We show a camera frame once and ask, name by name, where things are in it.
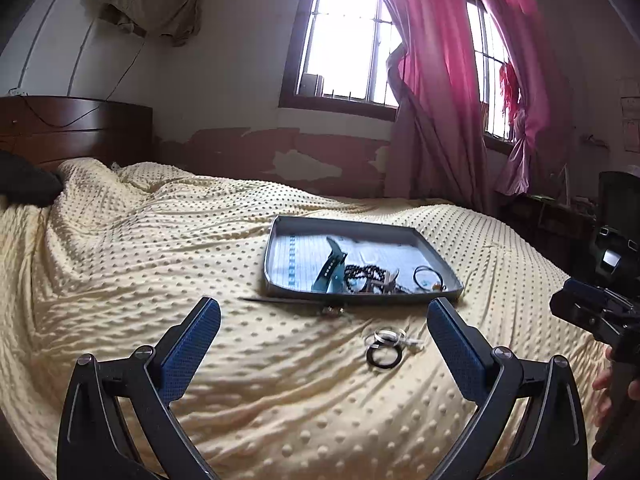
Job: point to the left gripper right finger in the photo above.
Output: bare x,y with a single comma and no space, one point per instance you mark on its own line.
551,440

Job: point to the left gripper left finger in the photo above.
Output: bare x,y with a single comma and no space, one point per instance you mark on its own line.
94,441

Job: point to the bangle with amber bead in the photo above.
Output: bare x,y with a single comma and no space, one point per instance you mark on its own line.
428,279

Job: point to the small brown brooch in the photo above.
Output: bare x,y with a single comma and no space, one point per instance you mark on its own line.
332,312

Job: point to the pink curtain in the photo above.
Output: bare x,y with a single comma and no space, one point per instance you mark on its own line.
437,146

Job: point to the grey shallow tray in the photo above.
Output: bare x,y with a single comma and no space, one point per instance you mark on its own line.
336,260

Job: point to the dark pillow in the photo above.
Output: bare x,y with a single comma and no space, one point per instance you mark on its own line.
25,184

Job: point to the dark wooden headboard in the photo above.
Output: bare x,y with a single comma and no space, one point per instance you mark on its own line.
46,130

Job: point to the right side window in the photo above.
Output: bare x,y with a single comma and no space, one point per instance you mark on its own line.
490,56

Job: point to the dark framed window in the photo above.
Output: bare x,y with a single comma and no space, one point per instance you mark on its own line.
336,60

